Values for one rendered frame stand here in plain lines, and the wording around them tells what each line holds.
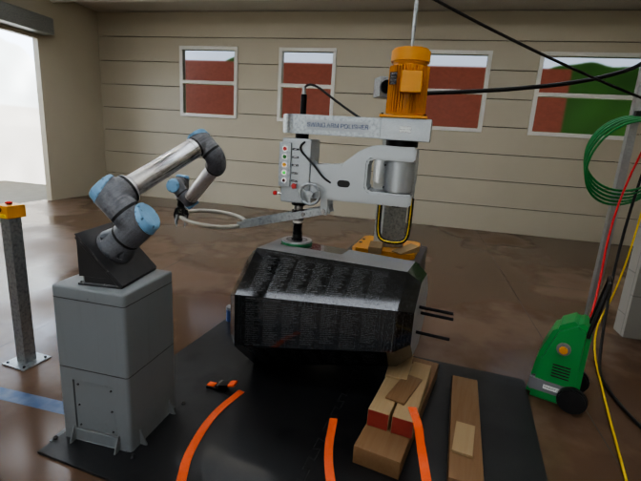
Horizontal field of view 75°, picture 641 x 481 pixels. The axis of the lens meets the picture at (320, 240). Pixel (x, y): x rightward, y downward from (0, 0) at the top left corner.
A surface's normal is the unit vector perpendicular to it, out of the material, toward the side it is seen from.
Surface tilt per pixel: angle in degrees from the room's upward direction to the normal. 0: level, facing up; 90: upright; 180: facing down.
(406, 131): 90
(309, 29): 90
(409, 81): 90
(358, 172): 90
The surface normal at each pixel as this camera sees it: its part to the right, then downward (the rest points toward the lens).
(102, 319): -0.23, 0.22
